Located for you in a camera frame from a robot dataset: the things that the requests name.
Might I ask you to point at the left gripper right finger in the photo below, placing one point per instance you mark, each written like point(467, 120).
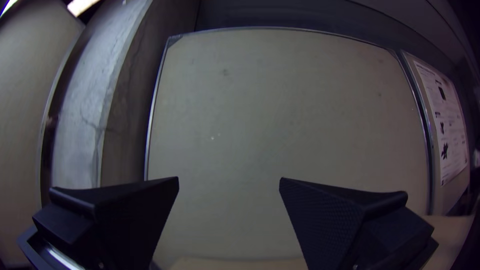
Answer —
point(337, 228)

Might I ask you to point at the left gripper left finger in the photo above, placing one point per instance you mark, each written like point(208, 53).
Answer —
point(120, 221)

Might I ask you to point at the white printed poster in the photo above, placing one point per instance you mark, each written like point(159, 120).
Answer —
point(446, 123)

